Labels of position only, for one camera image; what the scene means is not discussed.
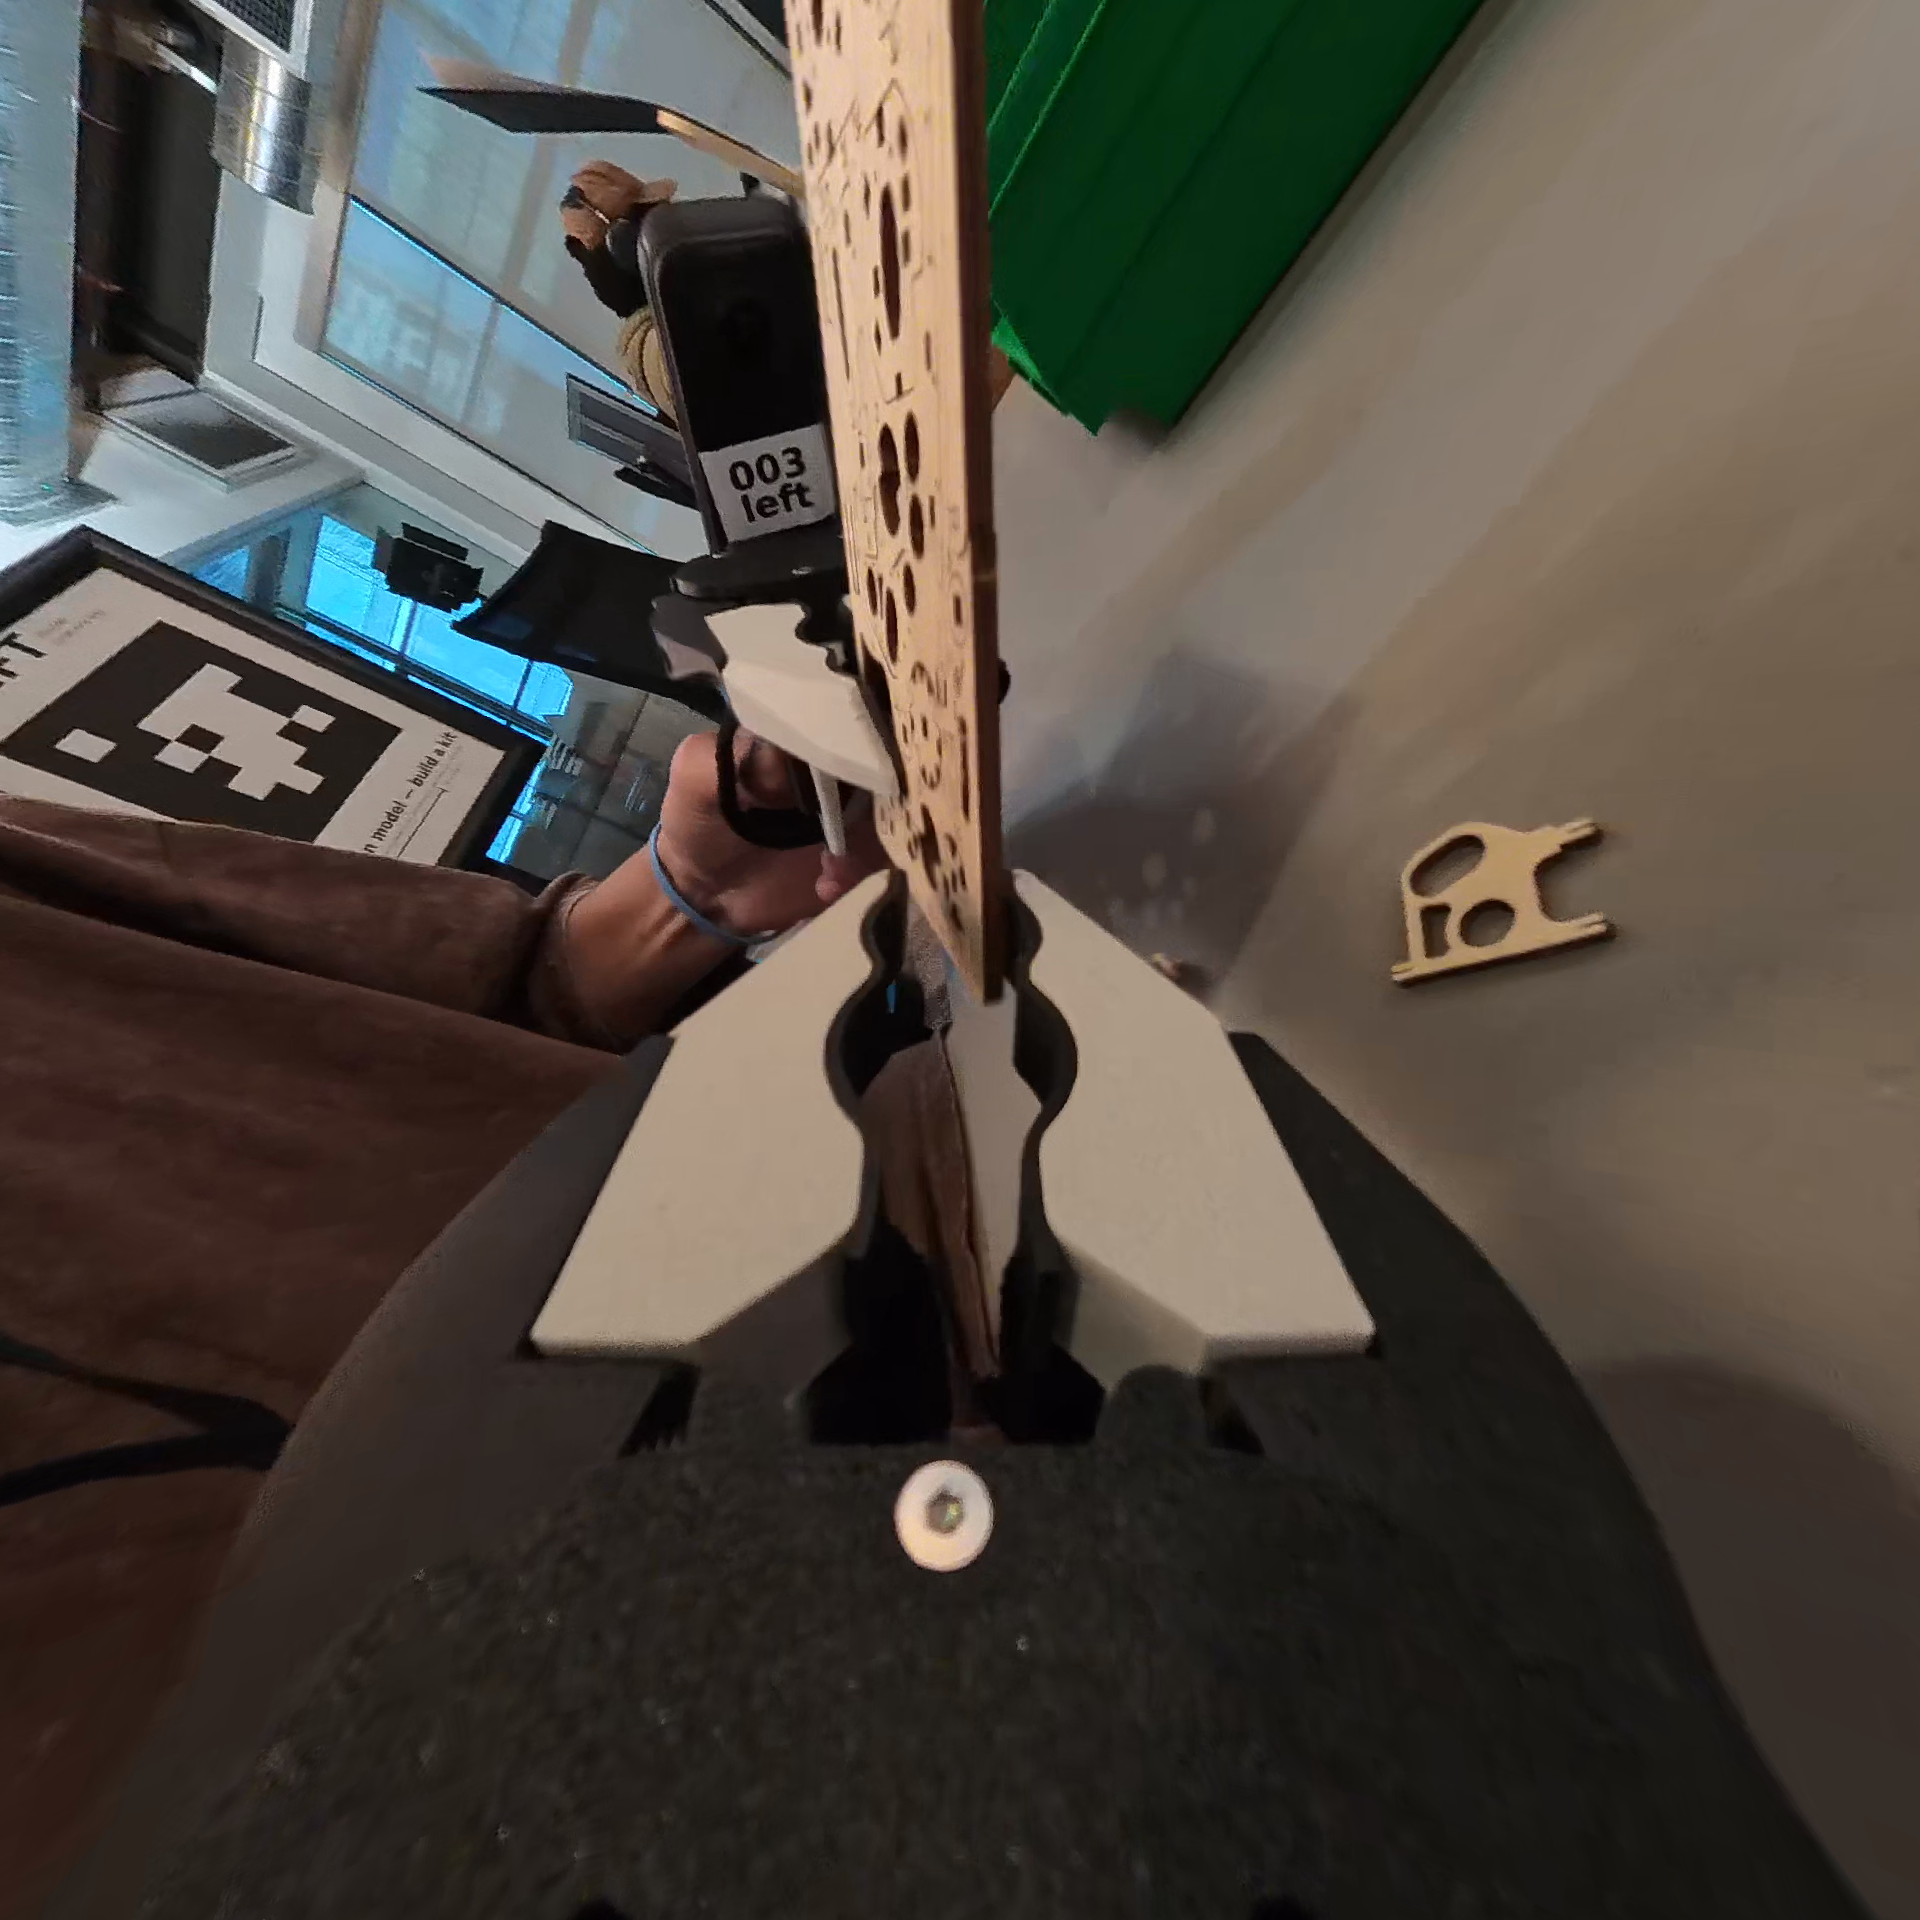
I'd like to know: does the wooden part with holes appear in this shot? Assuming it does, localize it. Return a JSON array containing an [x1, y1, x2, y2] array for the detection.
[[1388, 817, 1615, 987]]

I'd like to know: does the blue wristband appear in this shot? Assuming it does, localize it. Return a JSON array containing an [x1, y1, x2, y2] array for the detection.
[[648, 822, 781, 952]]

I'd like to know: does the silver ventilation duct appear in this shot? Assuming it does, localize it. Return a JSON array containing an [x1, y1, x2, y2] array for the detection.
[[0, 0, 99, 518], [211, 0, 355, 213]]

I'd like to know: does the person's left forearm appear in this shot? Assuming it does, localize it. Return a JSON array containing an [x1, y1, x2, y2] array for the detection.
[[544, 870, 753, 1051]]

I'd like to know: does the black camera on stand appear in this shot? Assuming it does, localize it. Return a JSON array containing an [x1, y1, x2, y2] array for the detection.
[[372, 526, 485, 606]]

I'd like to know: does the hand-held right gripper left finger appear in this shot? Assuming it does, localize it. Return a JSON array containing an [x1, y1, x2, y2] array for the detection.
[[532, 870, 954, 1443]]

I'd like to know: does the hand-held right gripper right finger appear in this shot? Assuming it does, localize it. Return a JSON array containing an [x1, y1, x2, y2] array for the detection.
[[997, 870, 1373, 1443]]

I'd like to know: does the green plastic bin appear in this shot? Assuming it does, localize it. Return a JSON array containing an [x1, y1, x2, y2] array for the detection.
[[983, 0, 1489, 437]]

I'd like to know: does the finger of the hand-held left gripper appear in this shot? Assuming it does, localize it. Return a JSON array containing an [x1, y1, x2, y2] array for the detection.
[[708, 604, 908, 804]]

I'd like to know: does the framed black-white marker sign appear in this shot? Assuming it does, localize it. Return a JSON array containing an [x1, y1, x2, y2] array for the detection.
[[0, 526, 548, 873]]

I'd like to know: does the wooden puzzle sheet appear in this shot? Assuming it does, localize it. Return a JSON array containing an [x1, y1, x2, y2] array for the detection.
[[784, 0, 1003, 1004]]

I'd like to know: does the person's left hand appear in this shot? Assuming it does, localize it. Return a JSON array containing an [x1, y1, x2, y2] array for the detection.
[[661, 732, 866, 947]]

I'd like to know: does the black cord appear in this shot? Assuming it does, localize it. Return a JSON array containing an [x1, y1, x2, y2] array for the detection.
[[0, 1342, 291, 1504]]

